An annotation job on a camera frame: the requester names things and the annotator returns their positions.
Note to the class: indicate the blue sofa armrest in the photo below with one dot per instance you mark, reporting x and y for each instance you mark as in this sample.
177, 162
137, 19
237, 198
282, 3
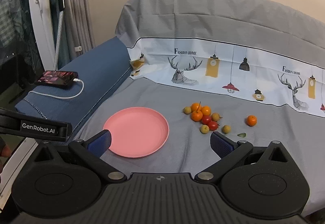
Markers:
100, 73

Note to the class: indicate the yellow longan front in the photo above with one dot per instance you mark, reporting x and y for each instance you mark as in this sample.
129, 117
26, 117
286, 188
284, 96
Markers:
204, 129

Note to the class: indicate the grey curtain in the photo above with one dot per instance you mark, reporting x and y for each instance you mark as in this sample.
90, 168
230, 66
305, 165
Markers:
77, 36

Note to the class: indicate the yellow longan with stem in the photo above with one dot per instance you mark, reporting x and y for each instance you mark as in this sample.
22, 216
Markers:
216, 116

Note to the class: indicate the white round frame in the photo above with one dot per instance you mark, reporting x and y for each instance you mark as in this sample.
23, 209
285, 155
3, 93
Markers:
43, 31

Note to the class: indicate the orange mandarin with stem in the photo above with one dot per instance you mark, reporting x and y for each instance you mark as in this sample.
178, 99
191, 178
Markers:
196, 116

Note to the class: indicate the pink round plate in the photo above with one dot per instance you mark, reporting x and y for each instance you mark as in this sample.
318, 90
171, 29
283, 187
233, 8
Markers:
137, 132

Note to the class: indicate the black smartphone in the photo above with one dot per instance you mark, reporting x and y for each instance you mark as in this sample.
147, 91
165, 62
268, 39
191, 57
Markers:
59, 79

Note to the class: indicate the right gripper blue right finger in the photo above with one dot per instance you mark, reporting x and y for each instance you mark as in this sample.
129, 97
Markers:
231, 154

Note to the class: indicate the large orange mandarin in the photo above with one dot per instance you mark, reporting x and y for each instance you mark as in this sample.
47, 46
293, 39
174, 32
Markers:
251, 120

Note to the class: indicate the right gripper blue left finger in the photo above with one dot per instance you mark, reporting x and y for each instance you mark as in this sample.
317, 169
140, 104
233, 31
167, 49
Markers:
88, 152

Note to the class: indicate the small green leaf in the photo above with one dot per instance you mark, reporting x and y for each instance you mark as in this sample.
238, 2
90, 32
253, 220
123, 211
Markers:
242, 135

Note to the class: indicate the grey printed sofa cover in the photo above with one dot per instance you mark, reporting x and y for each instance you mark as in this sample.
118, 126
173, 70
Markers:
240, 58

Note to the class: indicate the red cherry tomato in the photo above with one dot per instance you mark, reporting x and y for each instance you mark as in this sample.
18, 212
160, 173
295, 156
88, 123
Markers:
206, 119
213, 125

